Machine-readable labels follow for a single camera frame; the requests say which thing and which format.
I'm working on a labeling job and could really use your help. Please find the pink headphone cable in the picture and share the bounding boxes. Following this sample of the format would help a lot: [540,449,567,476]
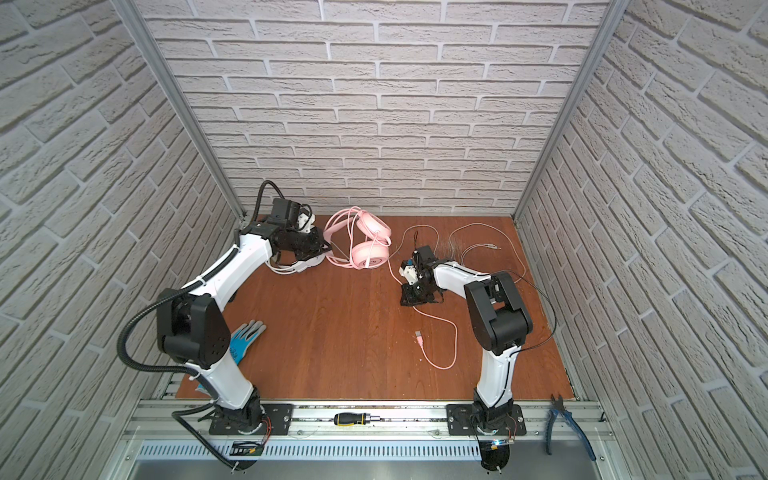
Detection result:
[383,254,460,371]

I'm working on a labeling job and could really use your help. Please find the pink headphones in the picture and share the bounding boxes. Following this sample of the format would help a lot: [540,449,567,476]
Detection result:
[323,206,392,270]

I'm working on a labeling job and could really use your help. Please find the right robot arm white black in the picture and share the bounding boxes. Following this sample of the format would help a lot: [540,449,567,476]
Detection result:
[399,260,533,431]

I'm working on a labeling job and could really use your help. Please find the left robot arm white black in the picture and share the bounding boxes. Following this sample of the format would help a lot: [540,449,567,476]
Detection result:
[156,223,329,432]

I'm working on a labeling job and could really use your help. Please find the white headphones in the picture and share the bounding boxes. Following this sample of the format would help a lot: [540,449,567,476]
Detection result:
[266,253,326,275]

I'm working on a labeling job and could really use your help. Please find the blue grey work glove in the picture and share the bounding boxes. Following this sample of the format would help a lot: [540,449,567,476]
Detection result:
[229,320,266,365]

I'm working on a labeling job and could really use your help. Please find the black yellow screwdriver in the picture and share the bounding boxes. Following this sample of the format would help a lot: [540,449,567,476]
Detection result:
[333,412,381,427]

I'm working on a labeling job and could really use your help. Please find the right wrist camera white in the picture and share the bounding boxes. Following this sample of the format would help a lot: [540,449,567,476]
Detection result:
[399,245,438,285]

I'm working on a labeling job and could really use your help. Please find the white headphone cable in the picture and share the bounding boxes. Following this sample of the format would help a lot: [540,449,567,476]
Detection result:
[389,222,528,286]

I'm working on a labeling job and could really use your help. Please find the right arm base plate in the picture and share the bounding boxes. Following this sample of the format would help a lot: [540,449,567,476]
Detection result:
[446,401,527,437]

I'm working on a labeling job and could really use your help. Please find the blue handled pliers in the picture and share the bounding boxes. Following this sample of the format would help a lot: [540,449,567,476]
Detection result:
[545,394,597,462]

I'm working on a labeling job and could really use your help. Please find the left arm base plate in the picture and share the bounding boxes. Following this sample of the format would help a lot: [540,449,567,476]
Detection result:
[209,402,294,436]

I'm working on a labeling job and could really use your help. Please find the black corrugated cable conduit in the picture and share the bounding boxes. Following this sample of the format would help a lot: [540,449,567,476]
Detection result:
[116,179,286,472]

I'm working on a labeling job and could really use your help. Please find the aluminium front rail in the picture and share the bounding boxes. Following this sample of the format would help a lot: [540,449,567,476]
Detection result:
[123,399,617,443]

